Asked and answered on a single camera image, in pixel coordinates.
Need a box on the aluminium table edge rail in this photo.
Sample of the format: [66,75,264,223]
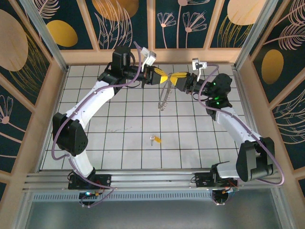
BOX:
[232,66,269,170]

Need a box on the silver key with yellow tag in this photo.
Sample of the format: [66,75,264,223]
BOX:
[149,135,163,146]

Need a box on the slotted grey cable duct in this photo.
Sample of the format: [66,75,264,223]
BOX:
[32,192,275,202]

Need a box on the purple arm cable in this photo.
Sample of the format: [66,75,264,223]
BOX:
[197,63,285,206]
[51,42,146,208]

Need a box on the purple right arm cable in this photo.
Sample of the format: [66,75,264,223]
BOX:
[197,63,285,206]

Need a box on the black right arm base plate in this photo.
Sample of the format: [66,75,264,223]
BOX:
[194,172,239,189]

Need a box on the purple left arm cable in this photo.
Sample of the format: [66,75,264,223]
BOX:
[51,42,146,208]

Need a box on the small circuit board with LED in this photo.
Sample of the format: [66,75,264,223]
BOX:
[211,187,239,206]
[79,190,107,199]

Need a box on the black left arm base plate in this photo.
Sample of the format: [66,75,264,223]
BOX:
[68,170,112,190]

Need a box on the aluminium mounting rail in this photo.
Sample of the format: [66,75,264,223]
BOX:
[22,169,283,192]

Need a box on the aluminium corner post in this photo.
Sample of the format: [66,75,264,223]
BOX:
[234,0,283,70]
[20,0,70,72]

